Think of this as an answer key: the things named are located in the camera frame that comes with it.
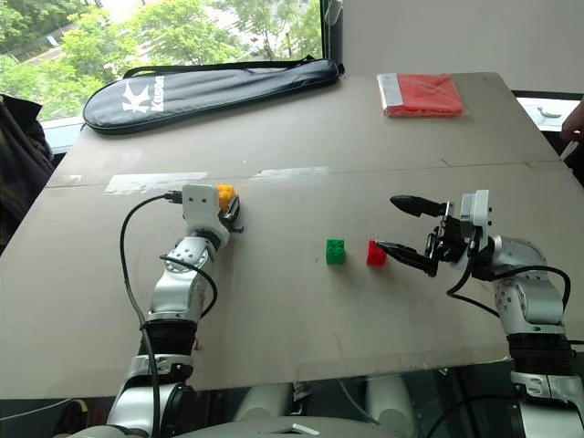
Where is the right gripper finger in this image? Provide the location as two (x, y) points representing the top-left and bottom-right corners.
(390, 194), (446, 218)
(375, 240), (439, 277)

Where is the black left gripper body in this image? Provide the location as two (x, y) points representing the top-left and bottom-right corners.
(218, 211), (245, 235)

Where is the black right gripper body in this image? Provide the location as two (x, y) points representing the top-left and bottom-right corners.
(423, 199), (481, 277)

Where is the orange toy brick cube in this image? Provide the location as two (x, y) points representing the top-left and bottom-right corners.
(215, 182), (237, 210)

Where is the bystander's hand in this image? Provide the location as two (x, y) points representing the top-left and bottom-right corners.
(559, 97), (584, 143)

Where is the red toy brick cube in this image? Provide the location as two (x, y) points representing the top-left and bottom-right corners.
(365, 239), (389, 267)

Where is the green toy brick cube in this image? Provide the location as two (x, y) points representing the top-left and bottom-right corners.
(325, 237), (348, 266)

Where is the white tape patch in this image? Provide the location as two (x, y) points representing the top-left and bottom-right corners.
(105, 172), (210, 196)

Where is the red cloth in plastic bag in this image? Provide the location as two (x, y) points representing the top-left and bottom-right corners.
(376, 71), (465, 120)

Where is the black Kason racket bag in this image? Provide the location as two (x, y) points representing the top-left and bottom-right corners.
(81, 55), (346, 136)

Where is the dark clothed bystander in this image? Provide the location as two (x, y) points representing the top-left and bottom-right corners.
(0, 92), (57, 257)

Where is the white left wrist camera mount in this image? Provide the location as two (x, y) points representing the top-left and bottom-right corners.
(181, 183), (219, 231)

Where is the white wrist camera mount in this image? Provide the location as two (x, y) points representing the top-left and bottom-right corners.
(459, 190), (494, 231)
(181, 183), (219, 231)

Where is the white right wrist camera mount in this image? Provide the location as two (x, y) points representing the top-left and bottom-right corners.
(459, 190), (494, 231)

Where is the thin black left forearm cable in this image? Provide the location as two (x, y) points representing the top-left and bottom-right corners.
(158, 253), (219, 317)

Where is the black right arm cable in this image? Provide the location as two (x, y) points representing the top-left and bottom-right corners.
(446, 226), (572, 321)

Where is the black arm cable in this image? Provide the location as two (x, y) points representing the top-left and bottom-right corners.
(119, 190), (184, 438)
(446, 226), (572, 321)

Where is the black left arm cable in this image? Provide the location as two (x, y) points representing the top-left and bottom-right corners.
(119, 190), (184, 438)

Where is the black window frame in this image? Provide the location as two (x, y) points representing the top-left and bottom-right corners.
(320, 0), (344, 64)

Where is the thin white cable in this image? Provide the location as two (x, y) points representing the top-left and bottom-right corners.
(0, 395), (75, 422)

